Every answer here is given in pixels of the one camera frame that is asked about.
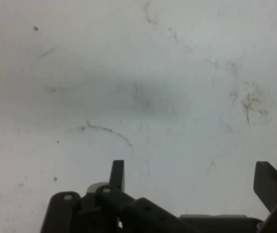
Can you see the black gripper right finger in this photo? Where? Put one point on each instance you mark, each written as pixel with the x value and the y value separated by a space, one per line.
pixel 271 187

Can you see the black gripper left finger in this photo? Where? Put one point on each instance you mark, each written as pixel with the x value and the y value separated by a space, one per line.
pixel 109 208

